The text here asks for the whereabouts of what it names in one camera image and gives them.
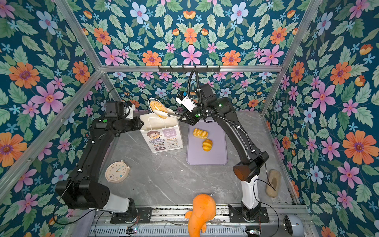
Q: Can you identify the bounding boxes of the lilac rectangular tray mat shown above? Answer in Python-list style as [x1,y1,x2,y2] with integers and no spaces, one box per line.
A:
[187,120,228,166]

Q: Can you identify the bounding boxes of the oval brown fake bread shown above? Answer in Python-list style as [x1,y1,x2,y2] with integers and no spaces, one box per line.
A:
[149,100,168,119]

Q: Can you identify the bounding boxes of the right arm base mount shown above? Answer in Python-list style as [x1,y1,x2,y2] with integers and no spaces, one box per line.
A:
[228,204,269,223]

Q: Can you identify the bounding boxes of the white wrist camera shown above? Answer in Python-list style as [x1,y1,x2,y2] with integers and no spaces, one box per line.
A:
[175,91,197,112]
[122,101,136,119]

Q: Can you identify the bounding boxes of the orange plush toy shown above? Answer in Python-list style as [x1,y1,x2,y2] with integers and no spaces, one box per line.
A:
[185,194,216,237]

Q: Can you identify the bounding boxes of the twisted braided fake bread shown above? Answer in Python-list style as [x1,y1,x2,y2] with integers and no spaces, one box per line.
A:
[193,128,209,140]

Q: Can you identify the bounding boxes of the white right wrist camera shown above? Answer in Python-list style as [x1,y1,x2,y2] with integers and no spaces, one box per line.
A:
[175,91,197,112]

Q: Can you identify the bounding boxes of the perforated metal cable tray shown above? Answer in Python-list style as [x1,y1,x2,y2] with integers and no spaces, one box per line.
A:
[88,226,248,237]

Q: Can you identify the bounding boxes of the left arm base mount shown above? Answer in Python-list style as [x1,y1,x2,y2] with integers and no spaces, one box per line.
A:
[110,207,153,224]

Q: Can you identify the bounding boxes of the grey dome device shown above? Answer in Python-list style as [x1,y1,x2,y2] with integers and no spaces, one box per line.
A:
[283,214,305,237]

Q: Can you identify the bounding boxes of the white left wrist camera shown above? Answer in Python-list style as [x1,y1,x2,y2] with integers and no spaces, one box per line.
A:
[122,101,136,119]

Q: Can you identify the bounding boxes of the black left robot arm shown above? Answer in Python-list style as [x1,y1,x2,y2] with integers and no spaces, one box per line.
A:
[55,101,143,216]

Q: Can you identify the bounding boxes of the white printed paper bag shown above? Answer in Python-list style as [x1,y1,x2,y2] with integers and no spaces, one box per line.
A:
[140,98,183,153]

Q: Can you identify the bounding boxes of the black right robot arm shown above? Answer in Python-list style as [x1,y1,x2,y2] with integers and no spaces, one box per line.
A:
[149,69,269,222]

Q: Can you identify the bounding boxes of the black hook rail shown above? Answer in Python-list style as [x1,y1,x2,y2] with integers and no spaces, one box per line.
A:
[158,66,221,73]

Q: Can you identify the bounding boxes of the round beige analog clock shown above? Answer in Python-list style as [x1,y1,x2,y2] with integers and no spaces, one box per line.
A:
[105,161,131,184]

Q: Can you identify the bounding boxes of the small round striped bread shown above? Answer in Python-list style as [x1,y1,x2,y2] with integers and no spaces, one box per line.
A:
[202,139,213,152]

